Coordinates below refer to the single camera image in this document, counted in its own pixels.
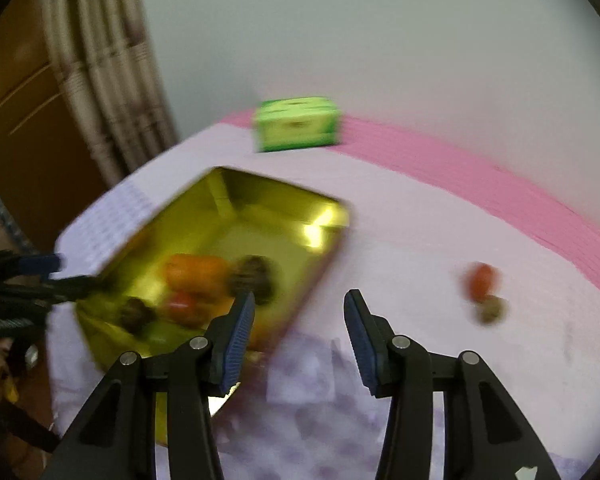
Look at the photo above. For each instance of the red tomato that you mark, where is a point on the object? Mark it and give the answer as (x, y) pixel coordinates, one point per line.
(480, 281)
(182, 306)

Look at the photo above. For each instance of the dark brown round fruit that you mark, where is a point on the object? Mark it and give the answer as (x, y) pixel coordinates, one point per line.
(255, 274)

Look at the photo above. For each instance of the brown wooden door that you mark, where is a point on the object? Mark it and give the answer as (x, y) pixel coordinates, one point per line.
(25, 135)

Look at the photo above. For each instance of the beige striped curtain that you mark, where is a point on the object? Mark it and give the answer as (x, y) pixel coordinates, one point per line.
(105, 85)

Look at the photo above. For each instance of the maroon tin box gold inside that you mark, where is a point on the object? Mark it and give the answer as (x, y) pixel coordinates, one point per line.
(260, 210)

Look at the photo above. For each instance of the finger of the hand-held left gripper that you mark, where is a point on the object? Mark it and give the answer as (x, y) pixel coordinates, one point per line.
(65, 287)
(40, 262)

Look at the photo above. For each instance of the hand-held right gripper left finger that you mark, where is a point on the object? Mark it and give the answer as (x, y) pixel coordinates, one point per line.
(237, 340)

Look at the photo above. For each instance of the green cardboard box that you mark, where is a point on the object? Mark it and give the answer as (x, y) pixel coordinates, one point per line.
(295, 125)

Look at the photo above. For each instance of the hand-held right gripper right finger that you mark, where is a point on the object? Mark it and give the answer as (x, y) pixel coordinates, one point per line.
(362, 345)

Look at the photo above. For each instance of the pink and purple checked cloth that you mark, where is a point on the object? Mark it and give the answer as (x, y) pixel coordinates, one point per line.
(430, 220)

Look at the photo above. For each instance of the small brown-green kiwi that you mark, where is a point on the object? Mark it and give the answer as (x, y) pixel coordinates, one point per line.
(492, 310)

